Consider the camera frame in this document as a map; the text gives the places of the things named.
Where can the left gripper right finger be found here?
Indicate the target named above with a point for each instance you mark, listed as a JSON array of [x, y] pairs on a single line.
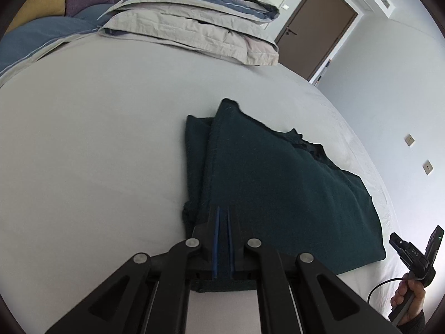
[[297, 294]]

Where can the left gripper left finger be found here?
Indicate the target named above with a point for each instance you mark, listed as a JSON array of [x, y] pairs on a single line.
[[149, 294]]

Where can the dark green knit sweater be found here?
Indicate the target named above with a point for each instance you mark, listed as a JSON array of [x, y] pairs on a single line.
[[283, 189]]

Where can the white bed sheet mattress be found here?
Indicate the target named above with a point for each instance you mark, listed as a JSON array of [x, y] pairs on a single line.
[[93, 166]]

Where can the brown wooden door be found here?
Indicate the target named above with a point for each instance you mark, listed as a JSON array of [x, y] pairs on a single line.
[[311, 33]]

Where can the blue pillow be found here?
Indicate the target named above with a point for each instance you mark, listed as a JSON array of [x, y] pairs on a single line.
[[39, 36]]

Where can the beige folded duvet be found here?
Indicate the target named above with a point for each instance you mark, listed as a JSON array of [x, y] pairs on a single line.
[[226, 29]]

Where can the yellow patterned cushion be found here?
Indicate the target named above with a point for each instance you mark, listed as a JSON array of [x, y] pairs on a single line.
[[34, 9]]

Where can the lower wall socket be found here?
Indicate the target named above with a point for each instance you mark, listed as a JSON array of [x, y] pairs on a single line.
[[427, 167]]

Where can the wall socket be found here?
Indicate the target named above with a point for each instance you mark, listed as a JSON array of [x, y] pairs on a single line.
[[409, 140], [427, 167]]

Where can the upper wall socket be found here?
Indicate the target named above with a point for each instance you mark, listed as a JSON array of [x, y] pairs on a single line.
[[409, 140]]

